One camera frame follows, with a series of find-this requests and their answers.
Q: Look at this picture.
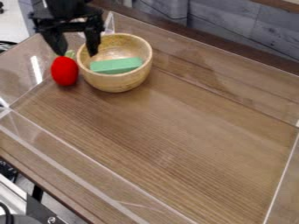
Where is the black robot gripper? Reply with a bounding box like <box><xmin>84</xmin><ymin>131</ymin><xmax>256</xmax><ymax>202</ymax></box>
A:
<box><xmin>27</xmin><ymin>6</ymin><xmax>105</xmax><ymax>56</ymax></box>

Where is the red plush fruit green leaf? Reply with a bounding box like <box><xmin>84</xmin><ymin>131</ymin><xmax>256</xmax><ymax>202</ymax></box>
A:
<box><xmin>50</xmin><ymin>50</ymin><xmax>78</xmax><ymax>86</ymax></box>

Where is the light wooden bowl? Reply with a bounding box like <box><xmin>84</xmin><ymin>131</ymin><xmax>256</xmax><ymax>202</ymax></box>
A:
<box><xmin>76</xmin><ymin>33</ymin><xmax>153</xmax><ymax>93</ymax></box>

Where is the green rectangular block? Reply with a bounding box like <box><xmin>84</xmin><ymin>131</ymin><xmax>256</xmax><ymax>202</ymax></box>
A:
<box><xmin>89</xmin><ymin>57</ymin><xmax>142</xmax><ymax>74</ymax></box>

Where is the black table leg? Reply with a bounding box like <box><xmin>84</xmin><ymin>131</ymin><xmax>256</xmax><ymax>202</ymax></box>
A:
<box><xmin>31</xmin><ymin>185</ymin><xmax>42</xmax><ymax>202</ymax></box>

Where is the clear acrylic enclosure wall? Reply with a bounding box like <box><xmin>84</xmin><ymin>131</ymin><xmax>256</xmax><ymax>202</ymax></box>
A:
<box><xmin>0</xmin><ymin>15</ymin><xmax>299</xmax><ymax>224</ymax></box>

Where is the black metal bracket with bolt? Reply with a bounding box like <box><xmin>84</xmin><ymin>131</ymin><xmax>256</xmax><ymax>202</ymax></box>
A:
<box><xmin>25</xmin><ymin>196</ymin><xmax>68</xmax><ymax>224</ymax></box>

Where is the black cable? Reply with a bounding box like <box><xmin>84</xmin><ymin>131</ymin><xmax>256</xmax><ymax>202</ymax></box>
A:
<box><xmin>0</xmin><ymin>201</ymin><xmax>14</xmax><ymax>224</ymax></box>

